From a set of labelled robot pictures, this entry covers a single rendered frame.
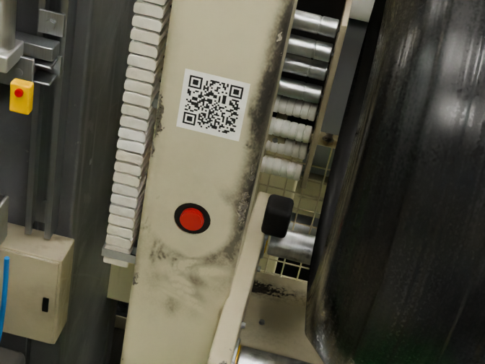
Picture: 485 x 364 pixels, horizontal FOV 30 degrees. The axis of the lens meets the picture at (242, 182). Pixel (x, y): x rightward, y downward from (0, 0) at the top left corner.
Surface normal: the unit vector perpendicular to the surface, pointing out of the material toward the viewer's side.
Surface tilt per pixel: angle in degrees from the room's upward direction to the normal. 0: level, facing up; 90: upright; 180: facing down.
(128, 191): 90
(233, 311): 0
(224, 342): 0
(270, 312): 0
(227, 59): 90
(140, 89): 90
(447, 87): 54
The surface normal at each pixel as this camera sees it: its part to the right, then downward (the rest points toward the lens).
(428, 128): -0.32, -0.04
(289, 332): 0.18, -0.83
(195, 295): -0.17, 0.50
